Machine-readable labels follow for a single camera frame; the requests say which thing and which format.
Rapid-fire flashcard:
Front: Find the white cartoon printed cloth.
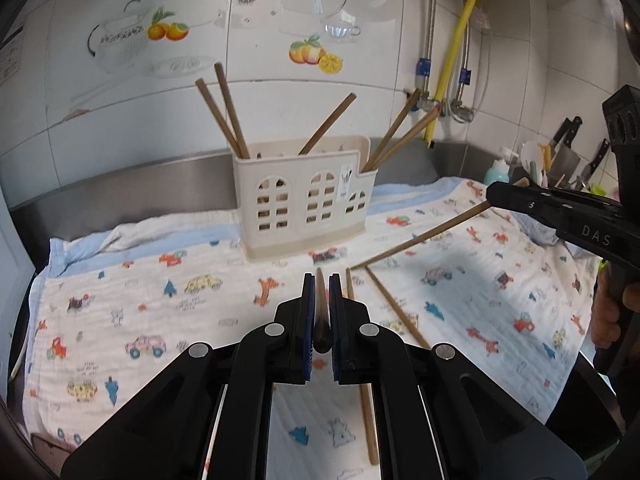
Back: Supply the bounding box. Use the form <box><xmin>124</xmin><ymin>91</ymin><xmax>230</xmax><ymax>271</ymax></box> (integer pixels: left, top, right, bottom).
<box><xmin>22</xmin><ymin>177</ymin><xmax>607</xmax><ymax>480</ymax></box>

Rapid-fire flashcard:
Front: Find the brown wooden chopstick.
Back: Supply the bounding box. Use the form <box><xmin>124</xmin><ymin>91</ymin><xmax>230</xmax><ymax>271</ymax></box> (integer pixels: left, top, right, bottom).
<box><xmin>314</xmin><ymin>267</ymin><xmax>332</xmax><ymax>354</ymax></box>
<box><xmin>350</xmin><ymin>176</ymin><xmax>532</xmax><ymax>270</ymax></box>
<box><xmin>362</xmin><ymin>88</ymin><xmax>422</xmax><ymax>173</ymax></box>
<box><xmin>365</xmin><ymin>266</ymin><xmax>432</xmax><ymax>350</ymax></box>
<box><xmin>195</xmin><ymin>78</ymin><xmax>250</xmax><ymax>160</ymax></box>
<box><xmin>214</xmin><ymin>62</ymin><xmax>251</xmax><ymax>160</ymax></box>
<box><xmin>298</xmin><ymin>92</ymin><xmax>358</xmax><ymax>157</ymax></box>
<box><xmin>345</xmin><ymin>270</ymin><xmax>380</xmax><ymax>465</ymax></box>
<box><xmin>367</xmin><ymin>105</ymin><xmax>441</xmax><ymax>173</ymax></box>

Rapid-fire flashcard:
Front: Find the white paper wall label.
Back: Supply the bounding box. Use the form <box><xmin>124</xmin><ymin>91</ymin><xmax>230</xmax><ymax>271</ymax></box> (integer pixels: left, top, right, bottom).
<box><xmin>0</xmin><ymin>25</ymin><xmax>27</xmax><ymax>82</ymax></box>

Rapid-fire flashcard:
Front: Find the person's right hand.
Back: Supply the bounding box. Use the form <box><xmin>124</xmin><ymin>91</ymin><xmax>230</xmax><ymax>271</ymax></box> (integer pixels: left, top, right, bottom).
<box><xmin>592</xmin><ymin>264</ymin><xmax>626</xmax><ymax>352</ymax></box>

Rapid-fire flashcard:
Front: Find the metal water valve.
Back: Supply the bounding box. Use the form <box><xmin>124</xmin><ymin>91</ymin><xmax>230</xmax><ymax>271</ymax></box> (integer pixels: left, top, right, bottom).
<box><xmin>404</xmin><ymin>88</ymin><xmax>447</xmax><ymax>117</ymax></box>
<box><xmin>447</xmin><ymin>100</ymin><xmax>476</xmax><ymax>124</ymax></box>

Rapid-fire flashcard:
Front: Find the yellow gas hose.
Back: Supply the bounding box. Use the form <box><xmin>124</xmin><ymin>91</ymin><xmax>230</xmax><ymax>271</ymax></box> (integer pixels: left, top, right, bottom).
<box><xmin>425</xmin><ymin>0</ymin><xmax>484</xmax><ymax>149</ymax></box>

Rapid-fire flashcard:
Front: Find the teal soap pump bottle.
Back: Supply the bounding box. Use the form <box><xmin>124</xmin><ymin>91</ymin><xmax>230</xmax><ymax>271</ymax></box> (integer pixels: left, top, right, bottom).
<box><xmin>482</xmin><ymin>147</ymin><xmax>519</xmax><ymax>187</ymax></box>

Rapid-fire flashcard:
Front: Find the white plastic spatula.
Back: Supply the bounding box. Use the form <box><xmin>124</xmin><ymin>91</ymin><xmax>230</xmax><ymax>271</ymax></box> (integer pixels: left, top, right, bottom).
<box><xmin>520</xmin><ymin>141</ymin><xmax>544</xmax><ymax>172</ymax></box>

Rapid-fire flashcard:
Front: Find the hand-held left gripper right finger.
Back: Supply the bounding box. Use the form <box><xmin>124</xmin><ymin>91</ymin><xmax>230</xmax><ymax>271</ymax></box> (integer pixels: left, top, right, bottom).
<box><xmin>327</xmin><ymin>271</ymin><xmax>589</xmax><ymax>480</ymax></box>

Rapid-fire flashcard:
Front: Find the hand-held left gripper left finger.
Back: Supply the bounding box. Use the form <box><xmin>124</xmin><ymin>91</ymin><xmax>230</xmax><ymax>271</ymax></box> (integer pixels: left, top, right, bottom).
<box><xmin>60</xmin><ymin>271</ymin><xmax>317</xmax><ymax>480</ymax></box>

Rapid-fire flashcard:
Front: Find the cream plastic utensil holder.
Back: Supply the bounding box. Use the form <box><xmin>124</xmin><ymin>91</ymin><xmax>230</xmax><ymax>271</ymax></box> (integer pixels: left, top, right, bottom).
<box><xmin>232</xmin><ymin>135</ymin><xmax>379</xmax><ymax>262</ymax></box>

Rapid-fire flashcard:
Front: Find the braided metal hose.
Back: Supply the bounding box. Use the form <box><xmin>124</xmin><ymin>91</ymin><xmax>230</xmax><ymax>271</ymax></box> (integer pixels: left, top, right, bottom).
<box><xmin>417</xmin><ymin>0</ymin><xmax>442</xmax><ymax>106</ymax></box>
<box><xmin>454</xmin><ymin>10</ymin><xmax>474</xmax><ymax>111</ymax></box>

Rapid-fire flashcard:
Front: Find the steel kitchen cleaver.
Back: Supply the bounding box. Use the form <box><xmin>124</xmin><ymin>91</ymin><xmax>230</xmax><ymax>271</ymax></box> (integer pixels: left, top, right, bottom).
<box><xmin>551</xmin><ymin>116</ymin><xmax>584</xmax><ymax>182</ymax></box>

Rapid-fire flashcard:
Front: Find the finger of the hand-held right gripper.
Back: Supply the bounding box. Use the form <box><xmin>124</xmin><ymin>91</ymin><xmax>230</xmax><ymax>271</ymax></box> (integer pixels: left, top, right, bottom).
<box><xmin>486</xmin><ymin>181</ymin><xmax>627</xmax><ymax>257</ymax></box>

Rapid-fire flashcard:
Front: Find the teaware and fruit wall sticker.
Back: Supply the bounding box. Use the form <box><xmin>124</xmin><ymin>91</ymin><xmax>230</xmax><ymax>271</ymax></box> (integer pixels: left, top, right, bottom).
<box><xmin>87</xmin><ymin>0</ymin><xmax>387</xmax><ymax>79</ymax></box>

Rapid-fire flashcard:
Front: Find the black handled kitchen knife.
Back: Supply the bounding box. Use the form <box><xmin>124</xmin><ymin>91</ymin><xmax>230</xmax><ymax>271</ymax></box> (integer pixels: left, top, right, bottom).
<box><xmin>580</xmin><ymin>139</ymin><xmax>612</xmax><ymax>183</ymax></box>

